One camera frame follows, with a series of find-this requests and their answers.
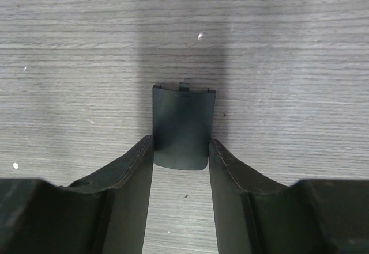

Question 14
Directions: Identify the black remote battery cover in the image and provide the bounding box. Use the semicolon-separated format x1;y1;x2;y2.
152;82;216;170

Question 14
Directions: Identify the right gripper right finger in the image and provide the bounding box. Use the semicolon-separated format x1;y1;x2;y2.
209;139;368;253

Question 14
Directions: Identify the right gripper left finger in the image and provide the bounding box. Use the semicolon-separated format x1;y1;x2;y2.
1;135;154;253

